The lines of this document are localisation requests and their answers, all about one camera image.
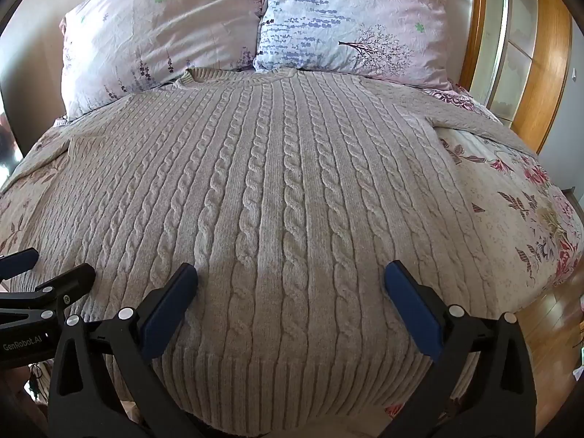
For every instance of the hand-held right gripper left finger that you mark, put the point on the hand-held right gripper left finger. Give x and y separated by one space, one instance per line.
168 312

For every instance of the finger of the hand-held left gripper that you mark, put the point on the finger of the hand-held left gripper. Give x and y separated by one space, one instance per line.
73 279
18 262

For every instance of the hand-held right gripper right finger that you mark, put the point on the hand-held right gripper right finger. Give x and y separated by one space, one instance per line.
413 317

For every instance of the floral bedspread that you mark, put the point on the floral bedspread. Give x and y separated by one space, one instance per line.
502 200

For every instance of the pink floral pillow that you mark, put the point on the pink floral pillow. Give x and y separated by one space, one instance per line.
159 23

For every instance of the wooden headboard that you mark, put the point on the wooden headboard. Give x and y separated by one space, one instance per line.
552 54

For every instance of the pale blue tree print pillow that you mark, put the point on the pale blue tree print pillow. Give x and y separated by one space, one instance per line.
356 9

